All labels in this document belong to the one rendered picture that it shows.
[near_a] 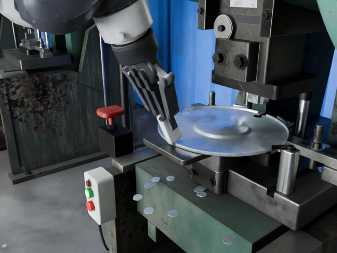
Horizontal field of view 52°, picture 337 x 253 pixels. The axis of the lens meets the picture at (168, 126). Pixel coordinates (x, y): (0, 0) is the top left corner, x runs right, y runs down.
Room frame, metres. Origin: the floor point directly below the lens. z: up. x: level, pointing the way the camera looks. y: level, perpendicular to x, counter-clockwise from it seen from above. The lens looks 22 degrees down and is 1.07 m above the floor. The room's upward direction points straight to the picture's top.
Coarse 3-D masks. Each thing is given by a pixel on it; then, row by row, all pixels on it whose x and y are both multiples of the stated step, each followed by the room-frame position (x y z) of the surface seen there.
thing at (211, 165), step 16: (144, 144) 0.67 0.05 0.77; (160, 144) 0.64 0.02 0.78; (176, 160) 0.58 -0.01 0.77; (192, 160) 0.58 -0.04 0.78; (208, 160) 0.68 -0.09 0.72; (224, 160) 0.66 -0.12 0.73; (240, 160) 0.70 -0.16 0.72; (192, 176) 0.72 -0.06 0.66; (208, 176) 0.68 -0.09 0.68; (224, 176) 0.67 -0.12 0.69
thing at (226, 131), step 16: (192, 112) 0.83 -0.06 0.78; (208, 112) 0.83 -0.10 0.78; (224, 112) 0.83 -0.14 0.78; (240, 112) 0.83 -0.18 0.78; (256, 112) 0.83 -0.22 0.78; (160, 128) 0.73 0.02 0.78; (192, 128) 0.73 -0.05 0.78; (208, 128) 0.71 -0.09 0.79; (224, 128) 0.71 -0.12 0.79; (240, 128) 0.71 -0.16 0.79; (256, 128) 0.73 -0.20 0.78; (272, 128) 0.73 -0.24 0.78; (176, 144) 0.63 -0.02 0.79; (192, 144) 0.64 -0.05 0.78; (208, 144) 0.64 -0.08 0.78; (224, 144) 0.64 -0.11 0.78; (240, 144) 0.64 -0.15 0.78; (256, 144) 0.64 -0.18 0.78; (272, 144) 0.64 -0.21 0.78
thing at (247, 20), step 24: (240, 0) 0.76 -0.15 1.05; (216, 24) 0.80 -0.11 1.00; (240, 24) 0.76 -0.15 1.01; (216, 48) 0.77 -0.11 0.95; (240, 48) 0.72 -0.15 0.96; (264, 48) 0.70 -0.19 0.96; (288, 48) 0.74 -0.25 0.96; (216, 72) 0.77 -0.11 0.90; (240, 72) 0.71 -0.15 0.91; (264, 72) 0.70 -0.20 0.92; (288, 72) 0.74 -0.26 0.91
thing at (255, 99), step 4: (248, 96) 0.80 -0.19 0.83; (252, 96) 0.79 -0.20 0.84; (256, 96) 0.78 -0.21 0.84; (260, 96) 0.78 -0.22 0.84; (248, 100) 0.80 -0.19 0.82; (252, 100) 0.79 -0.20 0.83; (256, 100) 0.78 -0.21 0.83; (260, 100) 0.78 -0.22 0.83; (264, 100) 0.78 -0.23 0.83; (268, 100) 0.79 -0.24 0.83
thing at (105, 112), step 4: (100, 108) 0.93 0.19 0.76; (104, 108) 0.93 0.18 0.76; (108, 108) 0.93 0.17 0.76; (112, 108) 0.93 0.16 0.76; (116, 108) 0.93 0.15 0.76; (120, 108) 0.93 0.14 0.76; (100, 112) 0.90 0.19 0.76; (104, 112) 0.90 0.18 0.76; (108, 112) 0.90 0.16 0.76; (112, 112) 0.90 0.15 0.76; (116, 112) 0.90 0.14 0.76; (120, 112) 0.91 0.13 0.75; (124, 112) 0.92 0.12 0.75; (104, 116) 0.89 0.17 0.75; (108, 116) 0.89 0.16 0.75; (112, 116) 0.89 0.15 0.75; (108, 120) 0.92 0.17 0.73; (112, 120) 0.92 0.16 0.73
